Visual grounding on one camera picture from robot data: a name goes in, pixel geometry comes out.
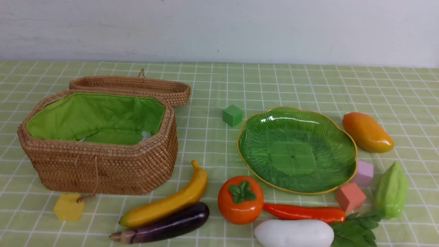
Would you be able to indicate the yellow foam block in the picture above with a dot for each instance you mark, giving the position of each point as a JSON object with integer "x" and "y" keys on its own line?
{"x": 67, "y": 208}

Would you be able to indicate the dark purple eggplant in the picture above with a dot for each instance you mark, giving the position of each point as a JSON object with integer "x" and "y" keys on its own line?
{"x": 182, "y": 222}

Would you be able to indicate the orange yellow mango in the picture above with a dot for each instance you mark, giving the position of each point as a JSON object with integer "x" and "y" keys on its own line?
{"x": 367, "y": 133}

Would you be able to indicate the green foam cube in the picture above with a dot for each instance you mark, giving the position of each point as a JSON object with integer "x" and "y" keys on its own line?
{"x": 232, "y": 115}

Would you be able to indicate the orange persimmon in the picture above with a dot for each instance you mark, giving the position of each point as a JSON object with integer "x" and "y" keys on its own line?
{"x": 240, "y": 200}

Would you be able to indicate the green glass leaf plate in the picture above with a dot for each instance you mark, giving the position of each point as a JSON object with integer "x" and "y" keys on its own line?
{"x": 297, "y": 151}

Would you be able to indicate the woven wicker basket lid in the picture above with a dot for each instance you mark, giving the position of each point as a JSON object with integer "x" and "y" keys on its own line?
{"x": 174, "y": 93}

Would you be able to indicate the red orange carrot with leaves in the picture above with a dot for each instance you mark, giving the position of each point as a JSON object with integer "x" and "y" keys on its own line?
{"x": 353, "y": 230}

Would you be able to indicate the green checkered tablecloth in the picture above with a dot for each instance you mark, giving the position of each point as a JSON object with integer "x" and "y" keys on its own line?
{"x": 403, "y": 100}

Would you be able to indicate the yellow banana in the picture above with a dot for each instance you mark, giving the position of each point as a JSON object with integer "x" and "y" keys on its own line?
{"x": 157, "y": 210}

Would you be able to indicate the woven wicker basket green lining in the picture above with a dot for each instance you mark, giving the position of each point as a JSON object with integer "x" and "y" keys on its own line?
{"x": 84, "y": 141}

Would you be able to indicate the pink lilac foam cube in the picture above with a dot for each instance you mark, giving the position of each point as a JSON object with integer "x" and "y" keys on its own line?
{"x": 364, "y": 174}

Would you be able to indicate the white radish with leaves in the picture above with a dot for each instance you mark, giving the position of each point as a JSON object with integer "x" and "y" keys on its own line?
{"x": 294, "y": 233}

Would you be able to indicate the light green bitter gourd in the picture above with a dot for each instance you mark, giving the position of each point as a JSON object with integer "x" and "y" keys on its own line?
{"x": 391, "y": 193}

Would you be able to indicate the salmon pink foam cube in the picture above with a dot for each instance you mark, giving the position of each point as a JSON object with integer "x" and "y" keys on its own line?
{"x": 350, "y": 197}

